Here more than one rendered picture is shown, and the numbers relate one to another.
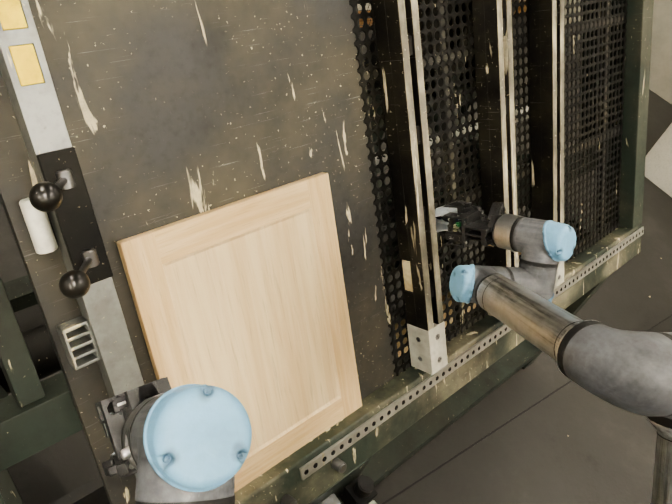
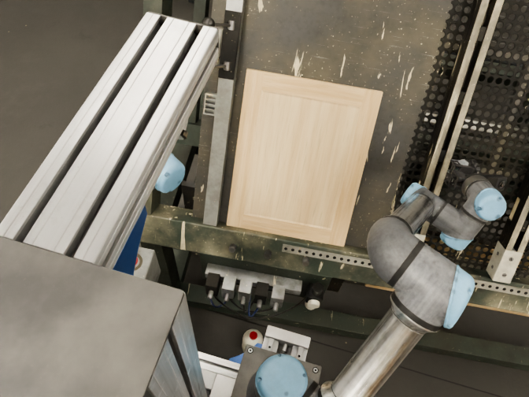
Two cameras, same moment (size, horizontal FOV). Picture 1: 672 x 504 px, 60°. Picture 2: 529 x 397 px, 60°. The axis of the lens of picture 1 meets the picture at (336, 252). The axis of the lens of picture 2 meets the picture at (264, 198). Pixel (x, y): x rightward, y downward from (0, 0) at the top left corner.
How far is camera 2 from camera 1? 0.76 m
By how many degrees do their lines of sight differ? 37
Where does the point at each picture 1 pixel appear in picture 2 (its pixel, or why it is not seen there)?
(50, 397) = (196, 124)
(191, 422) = not seen: hidden behind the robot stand
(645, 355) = (390, 237)
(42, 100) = not seen: outside the picture
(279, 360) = (302, 180)
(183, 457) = not seen: hidden behind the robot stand
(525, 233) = (473, 189)
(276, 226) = (333, 105)
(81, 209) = (232, 42)
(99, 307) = (223, 91)
